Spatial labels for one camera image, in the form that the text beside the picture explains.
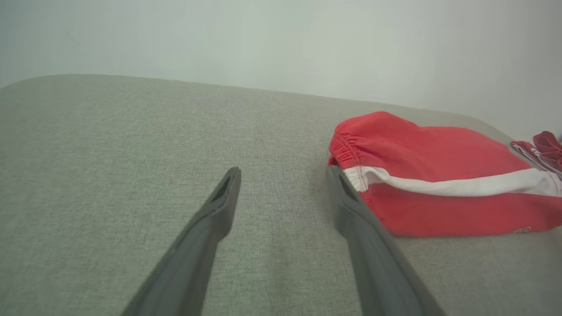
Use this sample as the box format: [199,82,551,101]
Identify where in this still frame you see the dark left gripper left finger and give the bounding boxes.
[120,166,242,316]

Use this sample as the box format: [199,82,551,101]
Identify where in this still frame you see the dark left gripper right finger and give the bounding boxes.
[325,165,447,316]

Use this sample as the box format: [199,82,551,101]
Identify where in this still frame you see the red shorts white stripe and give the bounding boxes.
[327,111,562,239]

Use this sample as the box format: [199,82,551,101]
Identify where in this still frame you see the red shirt white stripes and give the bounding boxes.
[509,130,562,177]

